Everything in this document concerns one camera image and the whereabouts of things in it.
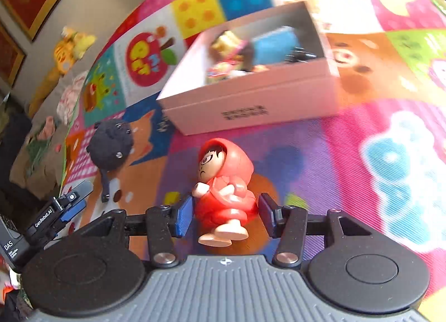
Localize pink cardboard box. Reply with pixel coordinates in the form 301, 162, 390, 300
157, 1, 340, 135

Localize yellow banana plush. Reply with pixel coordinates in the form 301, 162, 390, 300
72, 32, 96, 60

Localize pink white crumpled cloth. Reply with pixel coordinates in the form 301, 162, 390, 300
56, 71, 88, 125

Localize black cylinder tube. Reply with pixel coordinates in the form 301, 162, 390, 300
285, 47, 317, 63

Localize colourful cartoon play mat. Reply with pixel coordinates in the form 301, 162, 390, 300
59, 0, 446, 322

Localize dark framed picture left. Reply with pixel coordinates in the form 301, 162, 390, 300
0, 23, 26, 88

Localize red hooded doll figure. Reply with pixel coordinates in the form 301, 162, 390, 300
191, 138, 258, 247

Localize blue cotton pad pack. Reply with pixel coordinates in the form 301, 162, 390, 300
251, 26, 300, 65

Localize yellow tiger plush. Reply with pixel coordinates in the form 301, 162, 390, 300
27, 26, 80, 118

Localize pink green cloth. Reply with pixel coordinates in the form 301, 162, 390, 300
26, 116, 57, 176

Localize black plush toy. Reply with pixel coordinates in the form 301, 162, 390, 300
86, 118, 134, 203

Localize yellow pudding toy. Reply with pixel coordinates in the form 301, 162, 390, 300
209, 30, 247, 62

